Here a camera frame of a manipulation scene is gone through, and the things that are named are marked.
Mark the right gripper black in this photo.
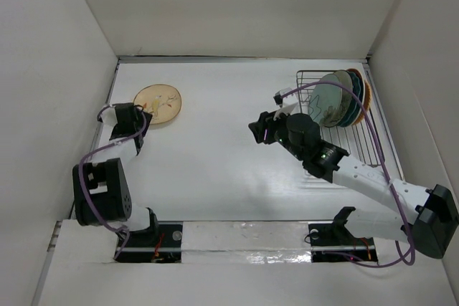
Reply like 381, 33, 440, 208
249, 105, 305, 161

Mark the beige bird plate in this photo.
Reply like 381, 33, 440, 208
133, 84, 182, 125

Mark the light blue flower plate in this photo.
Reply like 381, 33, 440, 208
308, 84, 341, 128

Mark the dark teal scalloped plate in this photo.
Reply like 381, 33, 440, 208
340, 71, 364, 128

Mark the grey tree pattern plate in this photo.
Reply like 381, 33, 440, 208
331, 70, 353, 127

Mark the orange woven plate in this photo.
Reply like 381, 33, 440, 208
348, 69, 372, 125

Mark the white blue pattern plate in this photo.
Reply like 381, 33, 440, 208
354, 77, 367, 124

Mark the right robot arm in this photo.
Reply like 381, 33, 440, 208
248, 112, 458, 259

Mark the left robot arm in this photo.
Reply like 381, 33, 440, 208
72, 102, 160, 247

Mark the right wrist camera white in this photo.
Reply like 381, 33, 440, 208
273, 87, 298, 120

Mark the black wire dish rack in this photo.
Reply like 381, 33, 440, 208
296, 70, 381, 167

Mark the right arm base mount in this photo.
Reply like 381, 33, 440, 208
304, 206, 378, 263

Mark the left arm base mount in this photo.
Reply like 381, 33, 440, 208
115, 221, 183, 264

